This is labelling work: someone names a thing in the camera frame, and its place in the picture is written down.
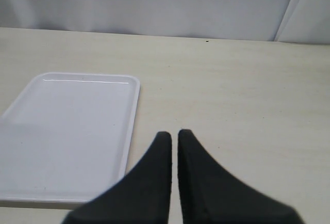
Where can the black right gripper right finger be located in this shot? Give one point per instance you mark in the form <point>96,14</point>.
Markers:
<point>210,194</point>

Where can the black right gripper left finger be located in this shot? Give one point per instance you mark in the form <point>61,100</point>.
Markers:
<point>142,196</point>

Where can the white plastic tray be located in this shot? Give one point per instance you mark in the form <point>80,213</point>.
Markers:
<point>66,137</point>

